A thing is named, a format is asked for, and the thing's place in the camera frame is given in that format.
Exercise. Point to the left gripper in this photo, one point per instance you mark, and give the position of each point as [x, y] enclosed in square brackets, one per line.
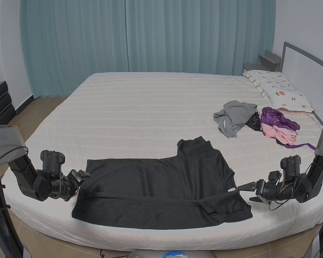
[70, 188]

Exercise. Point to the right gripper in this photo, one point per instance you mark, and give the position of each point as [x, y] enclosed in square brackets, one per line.
[269, 192]

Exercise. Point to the black T-shirt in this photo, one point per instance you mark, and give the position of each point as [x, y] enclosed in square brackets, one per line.
[156, 187]

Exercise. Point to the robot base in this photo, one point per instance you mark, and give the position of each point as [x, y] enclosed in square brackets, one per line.
[150, 254]

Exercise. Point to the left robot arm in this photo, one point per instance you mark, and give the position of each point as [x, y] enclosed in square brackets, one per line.
[5, 144]

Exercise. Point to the bed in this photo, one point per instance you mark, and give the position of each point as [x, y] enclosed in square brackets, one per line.
[150, 103]

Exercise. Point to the pink garment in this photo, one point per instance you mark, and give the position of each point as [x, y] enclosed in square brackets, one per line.
[276, 133]

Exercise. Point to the black garment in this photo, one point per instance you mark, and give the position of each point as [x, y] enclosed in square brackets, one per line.
[253, 122]

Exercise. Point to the purple garment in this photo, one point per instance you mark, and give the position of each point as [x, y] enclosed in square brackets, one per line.
[273, 117]

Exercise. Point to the grey garment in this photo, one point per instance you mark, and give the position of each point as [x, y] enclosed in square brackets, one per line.
[235, 115]

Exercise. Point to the white printed pillow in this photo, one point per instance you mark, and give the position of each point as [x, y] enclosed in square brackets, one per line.
[278, 87]

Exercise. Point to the black chest of drawers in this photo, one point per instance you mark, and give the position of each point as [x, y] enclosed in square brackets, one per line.
[0, 103]

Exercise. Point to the grey bedside table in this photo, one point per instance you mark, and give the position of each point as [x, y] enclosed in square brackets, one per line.
[267, 58]

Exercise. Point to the blue-green curtain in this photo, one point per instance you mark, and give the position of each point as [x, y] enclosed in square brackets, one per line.
[199, 28]
[75, 36]

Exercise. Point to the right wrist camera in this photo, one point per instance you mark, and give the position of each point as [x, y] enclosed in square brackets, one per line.
[274, 176]

